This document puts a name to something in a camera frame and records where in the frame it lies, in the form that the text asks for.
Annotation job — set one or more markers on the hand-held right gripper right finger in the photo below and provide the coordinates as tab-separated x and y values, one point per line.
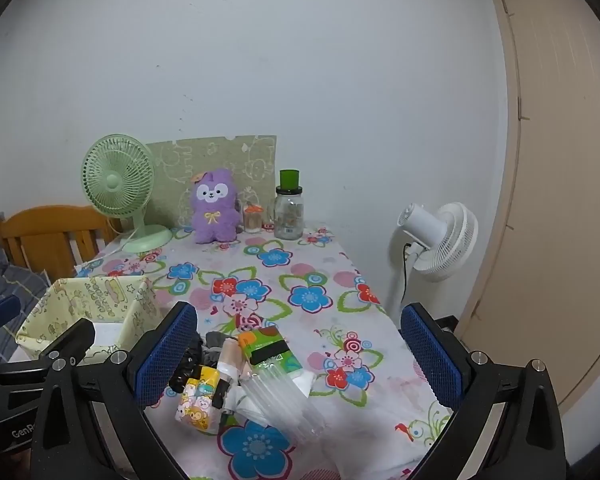
432	355

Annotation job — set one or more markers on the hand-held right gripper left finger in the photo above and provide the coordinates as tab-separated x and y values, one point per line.
165	355

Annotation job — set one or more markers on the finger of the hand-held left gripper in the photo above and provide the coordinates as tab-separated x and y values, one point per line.
0	311
70	339

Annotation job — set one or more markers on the black plastic bag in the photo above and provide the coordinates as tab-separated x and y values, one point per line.
187	360

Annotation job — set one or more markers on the grey mesh scrunchie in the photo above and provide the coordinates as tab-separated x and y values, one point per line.
215	347

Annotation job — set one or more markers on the yellow cartoon tissue packet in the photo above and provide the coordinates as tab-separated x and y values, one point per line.
200	400

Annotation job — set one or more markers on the yellow printed fabric storage box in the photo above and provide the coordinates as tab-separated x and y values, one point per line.
130	300

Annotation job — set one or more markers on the pink towel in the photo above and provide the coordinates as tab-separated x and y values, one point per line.
232	360

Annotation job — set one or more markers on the green tissue packet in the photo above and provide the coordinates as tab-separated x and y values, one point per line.
270	345

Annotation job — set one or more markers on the stack of clear plastic cups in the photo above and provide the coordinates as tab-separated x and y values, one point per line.
285	400

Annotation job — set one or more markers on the white cloth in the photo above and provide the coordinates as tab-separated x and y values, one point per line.
302	384

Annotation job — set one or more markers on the blue plaid cloth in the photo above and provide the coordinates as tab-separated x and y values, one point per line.
10	280

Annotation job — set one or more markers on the wooden chair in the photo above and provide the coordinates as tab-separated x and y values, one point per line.
45	230

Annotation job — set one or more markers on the white floor fan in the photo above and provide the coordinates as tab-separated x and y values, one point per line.
450	245

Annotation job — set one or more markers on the purple plush toy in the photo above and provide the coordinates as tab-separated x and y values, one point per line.
212	215

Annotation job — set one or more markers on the small jar with orange lid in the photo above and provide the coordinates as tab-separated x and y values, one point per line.
253	220

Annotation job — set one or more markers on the green desk fan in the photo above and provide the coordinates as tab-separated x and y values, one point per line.
112	180

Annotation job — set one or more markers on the glass mason jar green lid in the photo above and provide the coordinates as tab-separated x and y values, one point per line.
287	215

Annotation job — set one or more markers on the green printed cardboard panel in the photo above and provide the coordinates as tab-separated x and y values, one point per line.
215	152

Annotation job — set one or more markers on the beige door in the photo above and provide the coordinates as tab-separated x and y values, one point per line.
555	160

